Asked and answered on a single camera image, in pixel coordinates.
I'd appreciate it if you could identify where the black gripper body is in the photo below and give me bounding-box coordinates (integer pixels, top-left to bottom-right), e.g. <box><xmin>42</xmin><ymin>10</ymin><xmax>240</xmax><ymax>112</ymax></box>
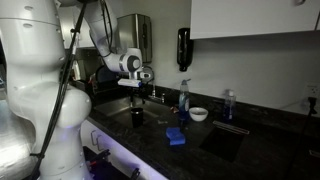
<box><xmin>129</xmin><ymin>86</ymin><xmax>146</xmax><ymax>97</ymax></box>

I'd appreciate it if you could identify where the black bottle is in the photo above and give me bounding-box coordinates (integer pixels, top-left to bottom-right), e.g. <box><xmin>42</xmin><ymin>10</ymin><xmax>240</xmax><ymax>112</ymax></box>
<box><xmin>130</xmin><ymin>108</ymin><xmax>143</xmax><ymax>128</ymax></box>

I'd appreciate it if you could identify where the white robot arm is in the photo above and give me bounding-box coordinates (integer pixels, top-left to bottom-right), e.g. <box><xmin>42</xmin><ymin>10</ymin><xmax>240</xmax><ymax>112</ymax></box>
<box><xmin>0</xmin><ymin>0</ymin><xmax>142</xmax><ymax>180</ymax></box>

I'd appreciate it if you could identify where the steel sink basin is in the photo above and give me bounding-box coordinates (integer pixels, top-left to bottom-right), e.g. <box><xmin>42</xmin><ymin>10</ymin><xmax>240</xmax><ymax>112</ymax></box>
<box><xmin>95</xmin><ymin>97</ymin><xmax>170</xmax><ymax>128</ymax></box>

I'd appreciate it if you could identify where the blue dish soap bottle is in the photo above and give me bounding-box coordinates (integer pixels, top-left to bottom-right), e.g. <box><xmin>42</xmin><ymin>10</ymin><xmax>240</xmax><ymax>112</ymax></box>
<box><xmin>179</xmin><ymin>80</ymin><xmax>189</xmax><ymax>121</ymax></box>

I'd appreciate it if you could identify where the clear blue soap bottle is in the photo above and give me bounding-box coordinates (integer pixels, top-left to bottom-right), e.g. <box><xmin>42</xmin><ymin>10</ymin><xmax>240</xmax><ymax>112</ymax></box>
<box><xmin>223</xmin><ymin>90</ymin><xmax>236</xmax><ymax>122</ymax></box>

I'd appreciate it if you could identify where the chrome faucet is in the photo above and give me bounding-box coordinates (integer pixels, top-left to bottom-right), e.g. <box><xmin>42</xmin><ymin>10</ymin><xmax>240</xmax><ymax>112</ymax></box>
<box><xmin>142</xmin><ymin>65</ymin><xmax>166</xmax><ymax>104</ymax></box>

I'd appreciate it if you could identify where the black dish rack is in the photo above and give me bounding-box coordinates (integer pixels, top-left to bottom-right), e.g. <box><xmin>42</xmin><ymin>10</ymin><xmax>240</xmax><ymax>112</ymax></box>
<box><xmin>87</xmin><ymin>75</ymin><xmax>129</xmax><ymax>99</ymax></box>

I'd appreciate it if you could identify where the dark blue plate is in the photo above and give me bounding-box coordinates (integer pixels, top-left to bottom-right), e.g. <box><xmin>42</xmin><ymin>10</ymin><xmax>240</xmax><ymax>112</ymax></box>
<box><xmin>95</xmin><ymin>65</ymin><xmax>117</xmax><ymax>83</ymax></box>

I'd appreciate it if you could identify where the blue sponge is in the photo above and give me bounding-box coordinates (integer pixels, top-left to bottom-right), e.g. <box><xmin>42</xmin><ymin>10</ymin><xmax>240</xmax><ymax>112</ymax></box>
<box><xmin>166</xmin><ymin>127</ymin><xmax>186</xmax><ymax>145</ymax></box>

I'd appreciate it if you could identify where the white bowl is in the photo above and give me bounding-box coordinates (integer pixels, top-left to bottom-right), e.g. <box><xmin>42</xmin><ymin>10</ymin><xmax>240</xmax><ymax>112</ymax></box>
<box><xmin>189</xmin><ymin>107</ymin><xmax>208</xmax><ymax>122</ymax></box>

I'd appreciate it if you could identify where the steel paper towel dispenser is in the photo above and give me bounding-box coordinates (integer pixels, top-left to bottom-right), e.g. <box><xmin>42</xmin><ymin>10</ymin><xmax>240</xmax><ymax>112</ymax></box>
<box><xmin>116</xmin><ymin>13</ymin><xmax>152</xmax><ymax>64</ymax></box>

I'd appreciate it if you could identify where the white lower cabinet drawer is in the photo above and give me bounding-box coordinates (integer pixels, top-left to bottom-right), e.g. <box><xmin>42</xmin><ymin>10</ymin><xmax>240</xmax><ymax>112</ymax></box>
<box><xmin>81</xmin><ymin>120</ymin><xmax>168</xmax><ymax>180</ymax></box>

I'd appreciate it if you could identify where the white upper cabinet left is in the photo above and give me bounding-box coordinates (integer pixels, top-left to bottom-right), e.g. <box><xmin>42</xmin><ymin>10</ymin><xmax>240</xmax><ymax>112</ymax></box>
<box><xmin>58</xmin><ymin>6</ymin><xmax>93</xmax><ymax>49</ymax></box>

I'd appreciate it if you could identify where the white cabinet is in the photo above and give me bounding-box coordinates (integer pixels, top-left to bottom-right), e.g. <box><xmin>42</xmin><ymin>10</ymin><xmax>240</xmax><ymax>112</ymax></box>
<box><xmin>191</xmin><ymin>0</ymin><xmax>320</xmax><ymax>39</ymax></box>
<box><xmin>58</xmin><ymin>6</ymin><xmax>93</xmax><ymax>49</ymax></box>

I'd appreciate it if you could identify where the white upper cabinet right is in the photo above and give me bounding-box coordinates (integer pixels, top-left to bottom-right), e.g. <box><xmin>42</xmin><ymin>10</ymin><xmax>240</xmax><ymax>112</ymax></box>
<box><xmin>191</xmin><ymin>0</ymin><xmax>320</xmax><ymax>39</ymax></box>

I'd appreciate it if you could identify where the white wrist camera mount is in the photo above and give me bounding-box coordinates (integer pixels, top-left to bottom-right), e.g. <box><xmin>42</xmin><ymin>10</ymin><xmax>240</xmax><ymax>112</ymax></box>
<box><xmin>118</xmin><ymin>78</ymin><xmax>142</xmax><ymax>87</ymax></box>

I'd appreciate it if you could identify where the black wall soap dispenser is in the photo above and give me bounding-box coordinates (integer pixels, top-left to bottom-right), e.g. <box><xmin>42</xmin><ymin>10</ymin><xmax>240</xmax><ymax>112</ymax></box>
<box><xmin>177</xmin><ymin>28</ymin><xmax>194</xmax><ymax>72</ymax></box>

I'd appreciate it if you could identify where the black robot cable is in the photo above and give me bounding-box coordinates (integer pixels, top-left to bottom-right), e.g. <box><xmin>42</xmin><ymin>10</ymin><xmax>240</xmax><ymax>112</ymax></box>
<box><xmin>29</xmin><ymin>0</ymin><xmax>88</xmax><ymax>180</ymax></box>

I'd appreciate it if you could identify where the black power plug cable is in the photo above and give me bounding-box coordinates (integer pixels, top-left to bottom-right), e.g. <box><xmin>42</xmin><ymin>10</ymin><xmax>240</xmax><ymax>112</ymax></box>
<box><xmin>299</xmin><ymin>96</ymin><xmax>318</xmax><ymax>141</ymax></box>

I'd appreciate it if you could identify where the white wall outlet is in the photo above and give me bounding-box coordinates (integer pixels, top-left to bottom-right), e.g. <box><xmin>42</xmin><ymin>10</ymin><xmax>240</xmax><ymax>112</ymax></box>
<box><xmin>305</xmin><ymin>83</ymin><xmax>320</xmax><ymax>98</ymax></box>

